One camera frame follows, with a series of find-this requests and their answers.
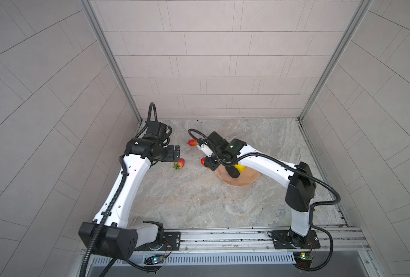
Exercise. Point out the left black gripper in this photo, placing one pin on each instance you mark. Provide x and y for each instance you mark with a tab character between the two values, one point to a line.
170	156

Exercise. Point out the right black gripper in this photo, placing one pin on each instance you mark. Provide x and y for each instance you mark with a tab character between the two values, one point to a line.
211	162

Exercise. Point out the red fake strawberry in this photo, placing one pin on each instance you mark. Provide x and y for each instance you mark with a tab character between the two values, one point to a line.
179	164

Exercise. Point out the dark fake avocado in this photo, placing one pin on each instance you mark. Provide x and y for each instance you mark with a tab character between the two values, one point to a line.
232	171

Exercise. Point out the yellow fake lemon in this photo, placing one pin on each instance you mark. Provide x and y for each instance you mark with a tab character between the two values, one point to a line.
240	168

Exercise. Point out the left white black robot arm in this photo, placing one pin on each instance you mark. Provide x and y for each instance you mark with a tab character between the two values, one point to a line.
108	234

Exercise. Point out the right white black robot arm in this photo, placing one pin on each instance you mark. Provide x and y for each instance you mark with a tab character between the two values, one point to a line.
239	164

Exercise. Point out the pink scalloped fruit bowl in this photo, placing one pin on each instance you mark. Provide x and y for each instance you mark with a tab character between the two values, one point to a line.
230	153

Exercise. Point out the left green circuit board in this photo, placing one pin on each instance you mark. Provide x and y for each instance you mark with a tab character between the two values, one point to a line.
155	260

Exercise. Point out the green circuit board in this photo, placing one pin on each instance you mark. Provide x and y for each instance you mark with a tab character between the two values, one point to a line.
155	260
303	259

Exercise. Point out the right green circuit board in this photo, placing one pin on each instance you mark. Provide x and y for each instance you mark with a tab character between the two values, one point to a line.
303	259

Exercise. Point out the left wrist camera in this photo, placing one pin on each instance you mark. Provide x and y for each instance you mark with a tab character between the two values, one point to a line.
158	132

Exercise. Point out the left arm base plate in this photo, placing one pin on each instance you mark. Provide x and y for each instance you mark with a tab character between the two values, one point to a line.
169	241

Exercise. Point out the aluminium mounting rail frame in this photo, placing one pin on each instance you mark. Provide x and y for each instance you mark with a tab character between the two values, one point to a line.
249	246

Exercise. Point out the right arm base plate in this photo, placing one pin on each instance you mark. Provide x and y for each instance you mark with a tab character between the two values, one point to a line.
287	239

